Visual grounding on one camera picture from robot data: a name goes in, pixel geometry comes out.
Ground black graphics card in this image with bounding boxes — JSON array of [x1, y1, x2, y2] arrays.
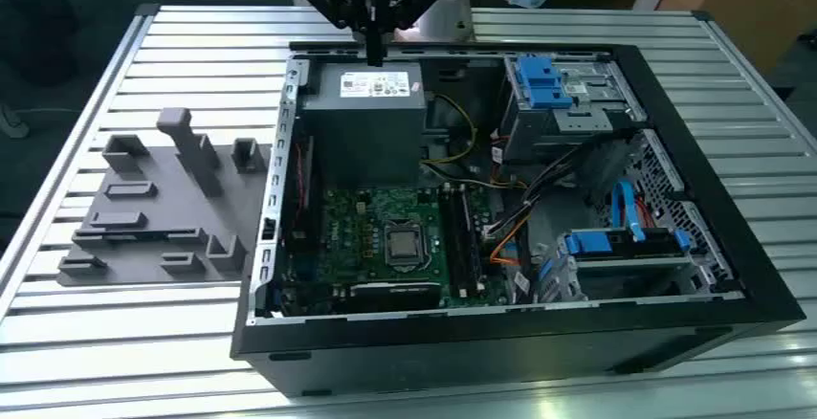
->
[[347, 280, 443, 313]]

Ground hard disk in blue carrier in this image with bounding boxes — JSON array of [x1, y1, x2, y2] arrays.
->
[[565, 230, 690, 260]]

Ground blue flat data wire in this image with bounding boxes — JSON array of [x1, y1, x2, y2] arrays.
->
[[610, 180, 647, 241]]

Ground black wire bundle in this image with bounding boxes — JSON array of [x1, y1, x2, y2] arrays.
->
[[483, 129, 639, 241]]

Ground metal disk bay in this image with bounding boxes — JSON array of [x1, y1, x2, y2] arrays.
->
[[561, 251, 745, 303]]

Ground grey parts rack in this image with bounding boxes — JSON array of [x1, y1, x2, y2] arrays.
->
[[55, 107, 276, 289]]

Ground yellow and black wire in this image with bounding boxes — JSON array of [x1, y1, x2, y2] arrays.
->
[[419, 93, 481, 167]]

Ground silver CPU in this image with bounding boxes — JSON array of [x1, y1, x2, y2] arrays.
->
[[382, 230, 423, 260]]

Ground blue drive carrier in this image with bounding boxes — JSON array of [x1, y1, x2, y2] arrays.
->
[[517, 56, 574, 110]]

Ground black PC case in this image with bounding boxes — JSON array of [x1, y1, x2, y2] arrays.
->
[[228, 40, 806, 397]]

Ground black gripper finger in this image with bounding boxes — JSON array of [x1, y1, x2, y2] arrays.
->
[[286, 0, 379, 67], [375, 0, 443, 67]]

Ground dark office chair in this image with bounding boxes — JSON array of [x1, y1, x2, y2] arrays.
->
[[0, 0, 81, 88]]

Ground black RAM slot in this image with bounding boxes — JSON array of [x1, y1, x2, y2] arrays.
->
[[438, 187, 466, 296]]

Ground green motherboard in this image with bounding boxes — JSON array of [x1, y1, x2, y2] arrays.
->
[[279, 184, 511, 315]]

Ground grey chair base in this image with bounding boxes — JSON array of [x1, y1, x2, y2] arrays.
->
[[0, 100, 32, 142]]

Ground orange wire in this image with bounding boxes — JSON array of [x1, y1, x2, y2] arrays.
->
[[489, 232, 533, 267]]

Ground grey power supply unit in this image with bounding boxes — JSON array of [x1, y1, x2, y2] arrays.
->
[[299, 62, 427, 188]]

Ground metal drive cage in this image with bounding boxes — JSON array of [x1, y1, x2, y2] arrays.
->
[[501, 53, 646, 162]]

